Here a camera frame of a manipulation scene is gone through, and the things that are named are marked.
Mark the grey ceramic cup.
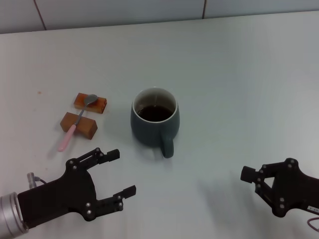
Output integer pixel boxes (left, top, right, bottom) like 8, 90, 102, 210
130, 86, 180, 159

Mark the flat rectangular wooden block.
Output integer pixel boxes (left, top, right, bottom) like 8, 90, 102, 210
73, 92, 108, 115

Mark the arched wooden block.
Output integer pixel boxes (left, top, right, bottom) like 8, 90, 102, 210
59, 112, 98, 140

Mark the ribbed silver connector thin cable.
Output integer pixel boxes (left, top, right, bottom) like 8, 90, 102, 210
26, 171, 48, 190

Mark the pink handled metal spoon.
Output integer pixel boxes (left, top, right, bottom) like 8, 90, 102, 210
57, 94, 98, 152

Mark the dark coffee liquid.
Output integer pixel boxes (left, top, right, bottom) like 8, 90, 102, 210
136, 105, 174, 122

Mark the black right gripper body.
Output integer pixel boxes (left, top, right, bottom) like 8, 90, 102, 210
272, 158, 319, 218

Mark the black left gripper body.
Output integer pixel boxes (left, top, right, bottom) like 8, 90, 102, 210
16, 158, 98, 229

